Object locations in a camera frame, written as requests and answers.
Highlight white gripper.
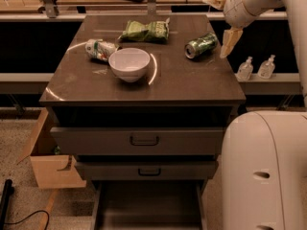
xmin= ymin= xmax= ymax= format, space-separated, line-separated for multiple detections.
xmin=202 ymin=0 xmax=256 ymax=58

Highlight green soda can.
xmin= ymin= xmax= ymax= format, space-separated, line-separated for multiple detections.
xmin=184 ymin=32 xmax=218 ymax=59

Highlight grey drawer cabinet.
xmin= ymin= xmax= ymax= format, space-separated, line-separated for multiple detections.
xmin=38 ymin=14 xmax=247 ymax=230

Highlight white green crushed can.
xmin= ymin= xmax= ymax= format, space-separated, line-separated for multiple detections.
xmin=85 ymin=39 xmax=120 ymax=62

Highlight top grey drawer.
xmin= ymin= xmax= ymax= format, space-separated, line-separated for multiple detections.
xmin=51 ymin=127 xmax=224 ymax=155

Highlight middle grey drawer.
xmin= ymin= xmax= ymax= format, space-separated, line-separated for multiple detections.
xmin=75 ymin=161 xmax=217 ymax=180

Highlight bottom open grey drawer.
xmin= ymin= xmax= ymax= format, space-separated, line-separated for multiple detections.
xmin=90 ymin=181 xmax=207 ymax=230

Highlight left clear sanitizer bottle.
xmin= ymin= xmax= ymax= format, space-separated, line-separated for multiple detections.
xmin=237 ymin=57 xmax=253 ymax=81

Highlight clear sanitizer bottle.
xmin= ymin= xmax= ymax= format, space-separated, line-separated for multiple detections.
xmin=237 ymin=57 xmax=253 ymax=81
xmin=257 ymin=55 xmax=275 ymax=80

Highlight right clear sanitizer bottle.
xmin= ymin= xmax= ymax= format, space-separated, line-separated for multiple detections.
xmin=257 ymin=55 xmax=275 ymax=80

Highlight green chip bag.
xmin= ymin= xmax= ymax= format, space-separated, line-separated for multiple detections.
xmin=119 ymin=18 xmax=170 ymax=43

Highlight white ceramic bowl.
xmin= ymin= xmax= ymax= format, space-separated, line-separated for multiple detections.
xmin=108 ymin=48 xmax=151 ymax=82

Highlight cardboard box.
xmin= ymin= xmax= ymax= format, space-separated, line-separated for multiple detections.
xmin=17 ymin=108 xmax=86 ymax=189

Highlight black floor pole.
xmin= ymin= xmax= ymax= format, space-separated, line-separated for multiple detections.
xmin=0 ymin=179 xmax=14 ymax=230

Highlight black cable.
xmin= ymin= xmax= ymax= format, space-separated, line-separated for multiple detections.
xmin=3 ymin=209 xmax=51 ymax=230

